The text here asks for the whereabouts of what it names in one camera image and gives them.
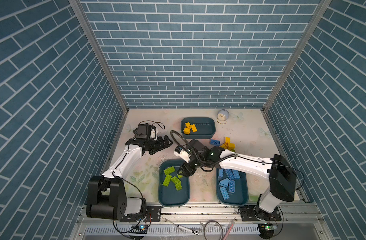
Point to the teal container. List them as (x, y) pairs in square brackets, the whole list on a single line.
[(205, 127), (174, 190), (240, 197)]

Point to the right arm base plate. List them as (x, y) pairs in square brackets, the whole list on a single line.
[(252, 213)]

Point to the right teal container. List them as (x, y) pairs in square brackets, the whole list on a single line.
[(240, 197)]

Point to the blue lego brick long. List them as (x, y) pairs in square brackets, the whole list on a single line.
[(220, 173)]

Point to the blue lego plate upside-down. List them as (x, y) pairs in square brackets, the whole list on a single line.
[(214, 142)]

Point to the blue lego plate narrow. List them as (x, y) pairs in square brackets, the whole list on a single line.
[(224, 193)]

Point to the back teal container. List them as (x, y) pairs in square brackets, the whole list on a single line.
[(205, 127)]

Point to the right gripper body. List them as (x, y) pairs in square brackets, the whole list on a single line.
[(194, 163)]

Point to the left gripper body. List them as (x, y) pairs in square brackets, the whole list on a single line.
[(154, 145)]

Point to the left teal container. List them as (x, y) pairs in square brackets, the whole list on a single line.
[(174, 190)]

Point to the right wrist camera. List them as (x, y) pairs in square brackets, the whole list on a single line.
[(183, 154)]

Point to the yellow small lego brick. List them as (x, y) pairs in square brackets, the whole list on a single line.
[(194, 128)]

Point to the small white clock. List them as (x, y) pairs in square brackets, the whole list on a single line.
[(222, 116)]

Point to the green lego brick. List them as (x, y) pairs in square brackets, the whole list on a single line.
[(169, 170)]

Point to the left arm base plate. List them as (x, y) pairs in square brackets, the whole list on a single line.
[(152, 212)]

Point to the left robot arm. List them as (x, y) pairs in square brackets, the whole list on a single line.
[(107, 198)]

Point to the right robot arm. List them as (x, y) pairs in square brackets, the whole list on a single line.
[(281, 176)]

